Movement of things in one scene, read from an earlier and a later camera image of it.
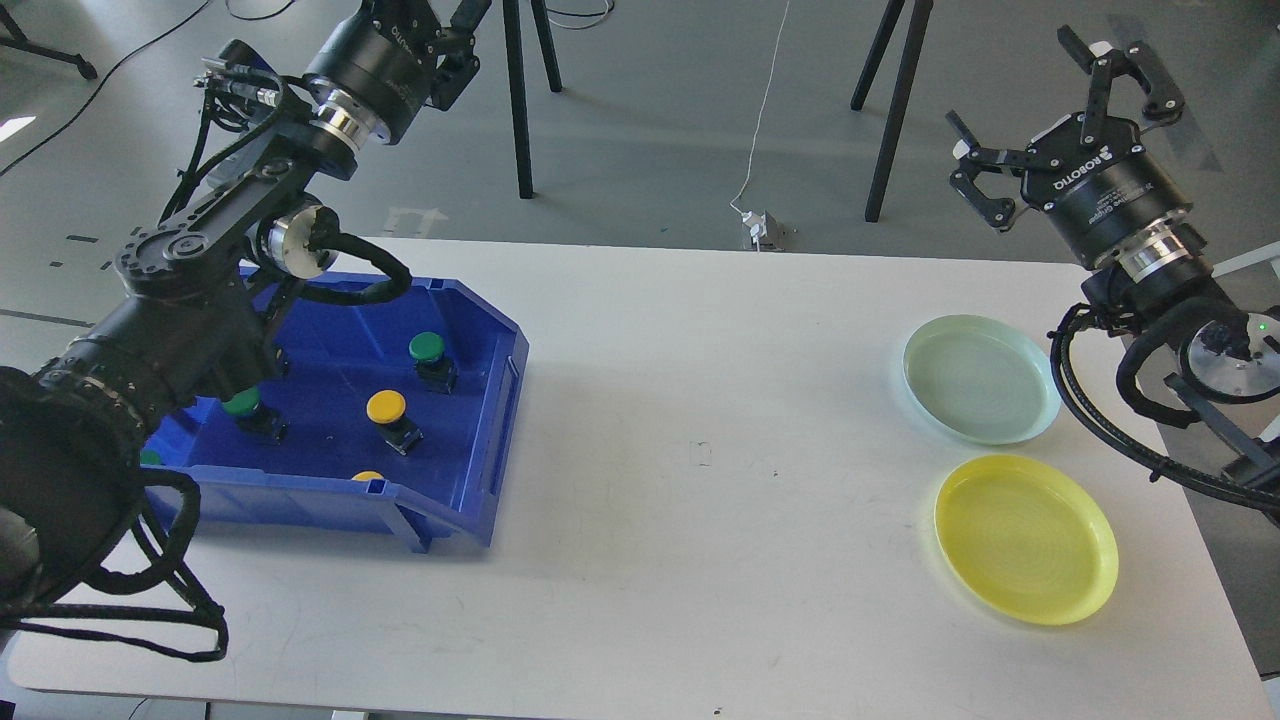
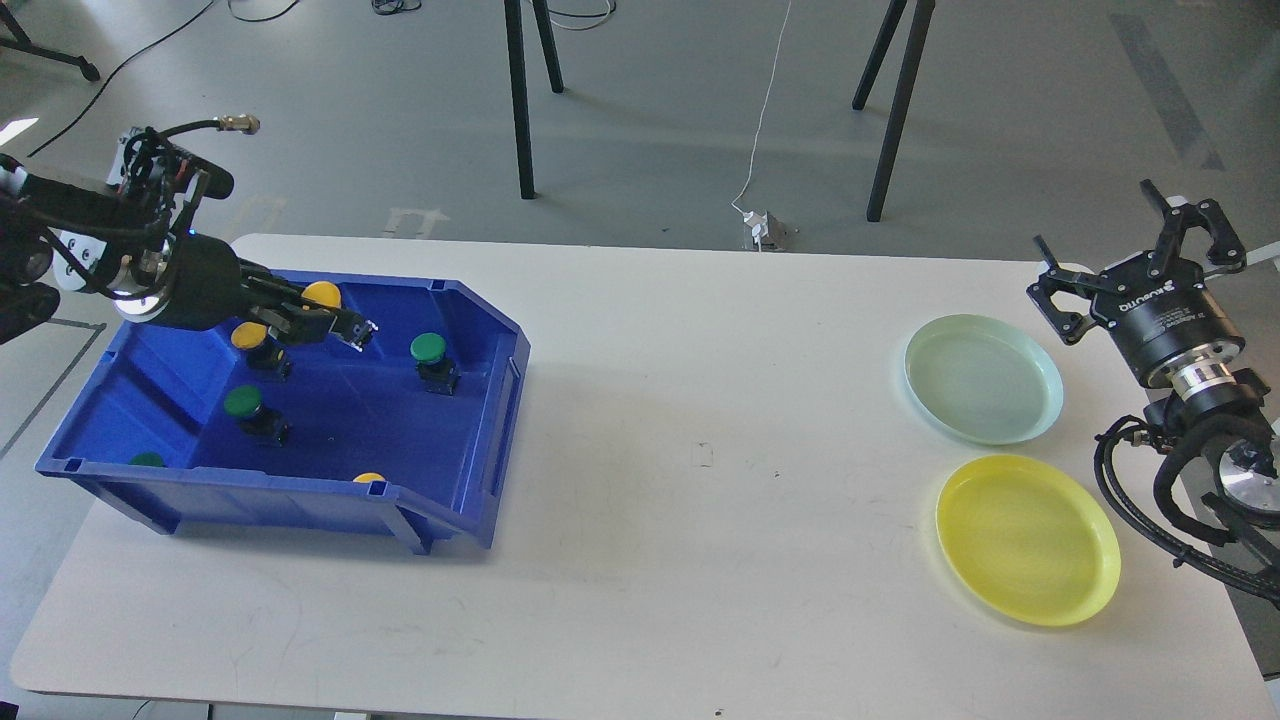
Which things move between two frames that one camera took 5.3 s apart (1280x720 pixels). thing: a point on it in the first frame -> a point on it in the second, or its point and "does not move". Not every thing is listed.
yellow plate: (1029, 538) does not move
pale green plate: (981, 380) does not move
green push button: (437, 371) does not move
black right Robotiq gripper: (1098, 196) -> (1169, 326)
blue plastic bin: (396, 412) does not move
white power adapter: (757, 224) does not move
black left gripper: (373, 76) -> (209, 287)
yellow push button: (385, 408) -> (322, 292)
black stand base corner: (20, 40) does not move
